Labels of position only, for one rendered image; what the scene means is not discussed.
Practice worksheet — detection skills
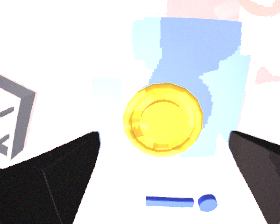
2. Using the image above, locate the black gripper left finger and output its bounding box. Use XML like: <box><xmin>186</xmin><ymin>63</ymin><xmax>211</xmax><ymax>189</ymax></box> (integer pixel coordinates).
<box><xmin>0</xmin><ymin>131</ymin><xmax>100</xmax><ymax>224</ymax></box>

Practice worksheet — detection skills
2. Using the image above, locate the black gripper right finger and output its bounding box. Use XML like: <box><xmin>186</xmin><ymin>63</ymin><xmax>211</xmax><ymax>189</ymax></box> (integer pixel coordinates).
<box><xmin>228</xmin><ymin>131</ymin><xmax>280</xmax><ymax>224</ymax></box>

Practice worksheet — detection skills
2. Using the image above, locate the yellow plate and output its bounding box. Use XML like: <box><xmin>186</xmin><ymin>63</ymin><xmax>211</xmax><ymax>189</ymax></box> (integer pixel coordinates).
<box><xmin>123</xmin><ymin>83</ymin><xmax>204</xmax><ymax>157</ymax></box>

